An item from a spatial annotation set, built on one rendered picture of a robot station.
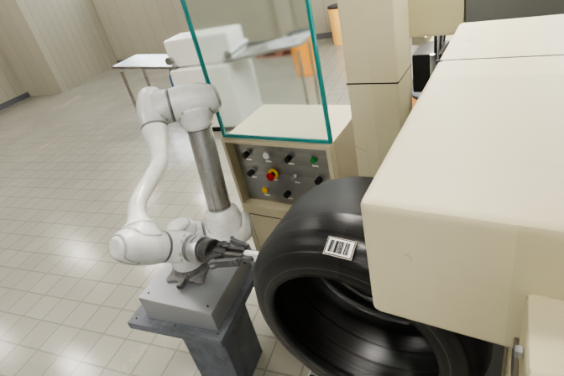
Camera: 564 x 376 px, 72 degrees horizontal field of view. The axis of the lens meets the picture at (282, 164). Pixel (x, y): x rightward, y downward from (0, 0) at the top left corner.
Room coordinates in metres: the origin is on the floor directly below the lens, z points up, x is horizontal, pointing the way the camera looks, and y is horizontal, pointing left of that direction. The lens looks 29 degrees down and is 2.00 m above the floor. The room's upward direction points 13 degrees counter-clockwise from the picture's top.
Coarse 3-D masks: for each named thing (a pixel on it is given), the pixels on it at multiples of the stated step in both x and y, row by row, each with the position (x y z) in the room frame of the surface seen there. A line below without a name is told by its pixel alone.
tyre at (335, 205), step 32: (320, 192) 0.80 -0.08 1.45; (352, 192) 0.74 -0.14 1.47; (288, 224) 0.72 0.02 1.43; (320, 224) 0.66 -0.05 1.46; (352, 224) 0.63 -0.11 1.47; (288, 256) 0.65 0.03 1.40; (320, 256) 0.60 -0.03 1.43; (352, 256) 0.57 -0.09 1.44; (256, 288) 0.72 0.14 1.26; (288, 288) 0.85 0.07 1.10; (320, 288) 0.90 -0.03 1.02; (352, 288) 0.87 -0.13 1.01; (288, 320) 0.78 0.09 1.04; (320, 320) 0.81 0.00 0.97; (352, 320) 0.82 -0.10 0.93; (384, 320) 0.79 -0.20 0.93; (320, 352) 0.72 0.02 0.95; (352, 352) 0.72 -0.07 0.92; (384, 352) 0.70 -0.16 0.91; (416, 352) 0.66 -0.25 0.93; (448, 352) 0.45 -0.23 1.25; (480, 352) 0.45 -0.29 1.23
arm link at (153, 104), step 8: (144, 88) 1.52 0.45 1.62; (152, 88) 1.52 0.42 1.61; (144, 96) 1.48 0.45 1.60; (152, 96) 1.47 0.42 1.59; (160, 96) 1.46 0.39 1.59; (168, 96) 1.46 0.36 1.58; (136, 104) 1.48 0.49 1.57; (144, 104) 1.45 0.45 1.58; (152, 104) 1.44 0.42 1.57; (160, 104) 1.44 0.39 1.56; (168, 104) 1.44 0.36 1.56; (144, 112) 1.42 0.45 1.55; (152, 112) 1.42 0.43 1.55; (160, 112) 1.42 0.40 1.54; (168, 112) 1.43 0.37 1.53; (144, 120) 1.40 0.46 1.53; (152, 120) 1.39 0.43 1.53; (160, 120) 1.40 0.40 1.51; (168, 120) 1.44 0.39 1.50
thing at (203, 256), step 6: (204, 240) 0.98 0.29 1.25; (210, 240) 0.97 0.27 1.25; (216, 240) 0.98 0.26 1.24; (198, 246) 0.96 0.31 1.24; (204, 246) 0.95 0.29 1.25; (210, 246) 0.96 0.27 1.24; (216, 246) 0.96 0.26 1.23; (198, 252) 0.95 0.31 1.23; (204, 252) 0.94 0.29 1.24; (210, 252) 0.94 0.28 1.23; (204, 258) 0.93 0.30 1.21; (210, 258) 0.91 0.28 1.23; (216, 258) 0.91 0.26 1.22
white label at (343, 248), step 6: (330, 240) 0.61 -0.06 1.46; (336, 240) 0.60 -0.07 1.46; (342, 240) 0.60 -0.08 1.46; (348, 240) 0.59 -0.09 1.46; (330, 246) 0.60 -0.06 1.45; (336, 246) 0.59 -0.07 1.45; (342, 246) 0.59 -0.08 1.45; (348, 246) 0.58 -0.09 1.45; (354, 246) 0.58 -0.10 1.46; (324, 252) 0.59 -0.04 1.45; (330, 252) 0.58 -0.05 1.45; (336, 252) 0.58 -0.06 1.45; (342, 252) 0.58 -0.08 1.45; (348, 252) 0.57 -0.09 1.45; (348, 258) 0.56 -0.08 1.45
